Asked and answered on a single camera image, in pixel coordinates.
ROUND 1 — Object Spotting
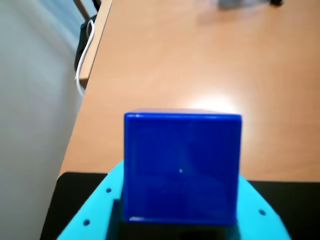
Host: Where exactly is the blue cube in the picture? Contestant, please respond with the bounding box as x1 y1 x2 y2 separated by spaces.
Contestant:
123 107 243 226

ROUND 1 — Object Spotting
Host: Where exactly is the white cable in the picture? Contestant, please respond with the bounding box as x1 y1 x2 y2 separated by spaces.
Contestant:
74 18 96 97

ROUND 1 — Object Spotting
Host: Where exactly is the cyan gripper finger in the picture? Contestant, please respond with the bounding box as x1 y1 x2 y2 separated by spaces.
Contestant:
224 173 292 240
56 159 125 240

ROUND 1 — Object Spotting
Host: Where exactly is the small grey blurry device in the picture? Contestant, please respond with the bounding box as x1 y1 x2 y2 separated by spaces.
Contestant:
216 0 271 11

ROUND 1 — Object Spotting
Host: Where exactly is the black table mat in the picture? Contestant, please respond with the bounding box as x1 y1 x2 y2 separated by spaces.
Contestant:
39 170 320 240

